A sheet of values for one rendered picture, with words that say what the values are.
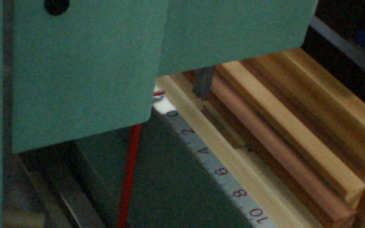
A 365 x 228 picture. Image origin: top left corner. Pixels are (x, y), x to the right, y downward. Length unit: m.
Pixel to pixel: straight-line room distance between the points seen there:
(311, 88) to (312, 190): 0.09
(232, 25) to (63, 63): 0.13
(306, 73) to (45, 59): 0.23
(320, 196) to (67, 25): 0.20
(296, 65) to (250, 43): 0.07
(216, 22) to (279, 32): 0.05
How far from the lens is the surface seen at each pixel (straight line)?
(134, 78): 0.36
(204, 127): 0.48
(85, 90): 0.35
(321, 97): 0.50
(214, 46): 0.43
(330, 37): 0.52
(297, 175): 0.46
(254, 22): 0.44
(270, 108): 0.50
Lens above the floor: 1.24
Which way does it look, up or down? 37 degrees down
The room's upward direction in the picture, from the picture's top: 11 degrees clockwise
